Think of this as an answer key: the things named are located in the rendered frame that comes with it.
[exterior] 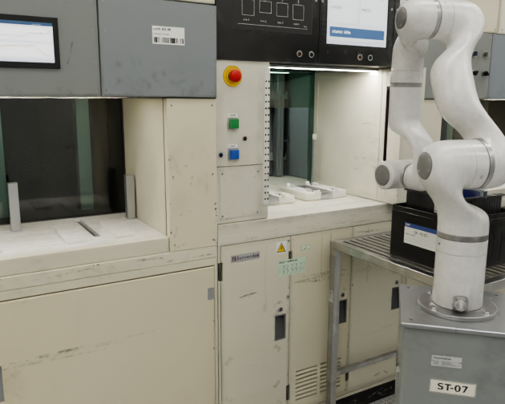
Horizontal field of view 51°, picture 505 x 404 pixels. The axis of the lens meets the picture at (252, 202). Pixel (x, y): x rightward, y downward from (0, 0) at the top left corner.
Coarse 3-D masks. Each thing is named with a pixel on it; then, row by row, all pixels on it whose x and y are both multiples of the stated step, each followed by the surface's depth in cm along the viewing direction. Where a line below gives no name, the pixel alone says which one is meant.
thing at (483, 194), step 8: (408, 192) 177; (416, 192) 174; (424, 192) 171; (480, 192) 163; (408, 200) 177; (416, 200) 174; (424, 200) 171; (432, 200) 168; (472, 200) 162; (480, 200) 164; (488, 200) 166; (496, 200) 168; (416, 208) 174; (424, 208) 171; (432, 208) 169; (488, 208) 167; (496, 208) 169
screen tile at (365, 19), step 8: (360, 0) 189; (368, 0) 191; (376, 0) 193; (384, 0) 195; (360, 8) 190; (384, 8) 196; (360, 16) 191; (368, 16) 192; (376, 16) 194; (384, 16) 196; (360, 24) 191; (368, 24) 193; (376, 24) 195; (384, 24) 197
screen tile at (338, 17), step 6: (330, 0) 183; (336, 0) 184; (342, 0) 185; (348, 0) 187; (354, 0) 188; (330, 6) 183; (354, 6) 189; (330, 12) 184; (336, 12) 185; (342, 12) 186; (348, 12) 188; (354, 12) 189; (330, 18) 184; (336, 18) 185; (342, 18) 187; (348, 18) 188; (354, 18) 189; (354, 24) 190
